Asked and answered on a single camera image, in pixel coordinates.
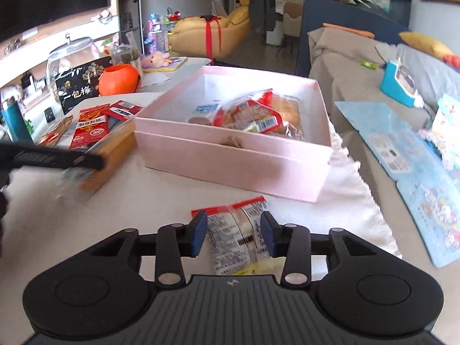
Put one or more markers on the glass jar with nuts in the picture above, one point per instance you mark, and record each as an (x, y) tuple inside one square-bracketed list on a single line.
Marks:
[(73, 53)]

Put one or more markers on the round cake clear wrapper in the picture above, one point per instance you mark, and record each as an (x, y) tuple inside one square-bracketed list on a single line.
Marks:
[(288, 108)]

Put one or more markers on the long bread clear wrapper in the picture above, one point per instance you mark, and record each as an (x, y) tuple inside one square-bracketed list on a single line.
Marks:
[(79, 184)]

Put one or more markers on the pink plush toy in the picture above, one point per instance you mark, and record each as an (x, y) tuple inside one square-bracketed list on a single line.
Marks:
[(156, 60)]

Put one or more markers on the red spicy strip pack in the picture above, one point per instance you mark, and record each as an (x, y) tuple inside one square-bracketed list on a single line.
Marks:
[(92, 126)]

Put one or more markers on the red white label snack pack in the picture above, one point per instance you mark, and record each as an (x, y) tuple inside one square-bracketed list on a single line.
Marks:
[(237, 245)]

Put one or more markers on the cracker pack red ends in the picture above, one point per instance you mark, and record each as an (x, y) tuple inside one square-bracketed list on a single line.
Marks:
[(55, 132)]

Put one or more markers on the teal thermos bottle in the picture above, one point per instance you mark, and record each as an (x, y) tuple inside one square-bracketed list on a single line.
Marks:
[(14, 120)]

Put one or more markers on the grey sofa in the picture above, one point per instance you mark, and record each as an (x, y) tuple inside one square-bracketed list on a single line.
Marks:
[(349, 67)]

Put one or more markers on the black plum snack bag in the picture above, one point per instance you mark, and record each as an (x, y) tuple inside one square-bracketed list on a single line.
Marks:
[(80, 83)]

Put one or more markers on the yellow cushion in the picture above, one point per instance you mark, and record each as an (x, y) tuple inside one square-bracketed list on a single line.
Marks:
[(425, 44)]

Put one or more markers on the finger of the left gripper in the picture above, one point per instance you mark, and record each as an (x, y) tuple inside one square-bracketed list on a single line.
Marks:
[(17, 155)]

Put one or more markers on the orange cushion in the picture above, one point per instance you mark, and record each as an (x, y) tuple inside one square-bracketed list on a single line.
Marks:
[(452, 60)]

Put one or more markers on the orange pumpkin bucket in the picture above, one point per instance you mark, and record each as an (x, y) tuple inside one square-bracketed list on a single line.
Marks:
[(119, 79)]

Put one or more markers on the large red roast duck bag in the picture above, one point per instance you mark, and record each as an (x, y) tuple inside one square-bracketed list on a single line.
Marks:
[(251, 113)]

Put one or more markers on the blue white milk snack pack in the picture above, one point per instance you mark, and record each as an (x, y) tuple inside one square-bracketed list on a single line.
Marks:
[(206, 110)]

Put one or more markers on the blue cabinet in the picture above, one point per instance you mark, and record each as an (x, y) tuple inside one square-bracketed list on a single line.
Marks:
[(317, 12)]

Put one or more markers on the yellow armchair red ribbon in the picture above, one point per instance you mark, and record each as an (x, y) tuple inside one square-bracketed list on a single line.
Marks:
[(213, 37)]

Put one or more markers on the dark coat on stand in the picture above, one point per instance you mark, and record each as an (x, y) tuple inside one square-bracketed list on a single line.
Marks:
[(263, 15)]

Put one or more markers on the small red sachet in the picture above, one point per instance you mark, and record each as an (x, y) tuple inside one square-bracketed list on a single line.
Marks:
[(122, 110)]

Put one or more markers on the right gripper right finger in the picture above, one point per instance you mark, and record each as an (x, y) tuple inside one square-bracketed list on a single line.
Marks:
[(292, 242)]

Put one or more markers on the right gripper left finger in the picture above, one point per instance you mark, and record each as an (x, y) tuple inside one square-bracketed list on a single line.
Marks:
[(175, 241)]

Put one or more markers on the pink gift box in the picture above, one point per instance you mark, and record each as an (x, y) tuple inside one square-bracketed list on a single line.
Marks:
[(279, 166)]

